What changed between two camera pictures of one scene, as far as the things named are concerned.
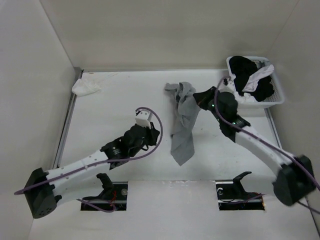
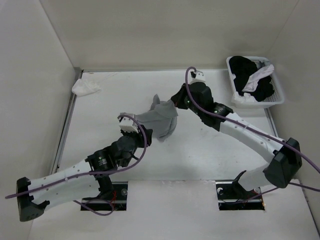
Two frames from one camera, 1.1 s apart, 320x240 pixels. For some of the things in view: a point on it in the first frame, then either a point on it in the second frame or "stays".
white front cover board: [180, 210] stays
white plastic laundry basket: [255, 81] stays
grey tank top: [186, 108] -> [162, 119]
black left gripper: [153, 133] stays
